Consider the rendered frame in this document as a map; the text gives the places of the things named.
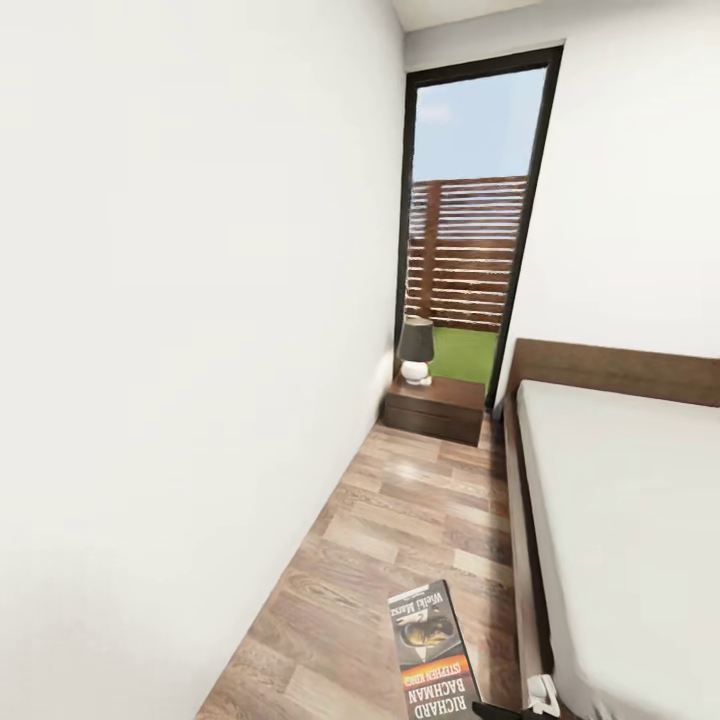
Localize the hardback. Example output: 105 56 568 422
388 579 485 720

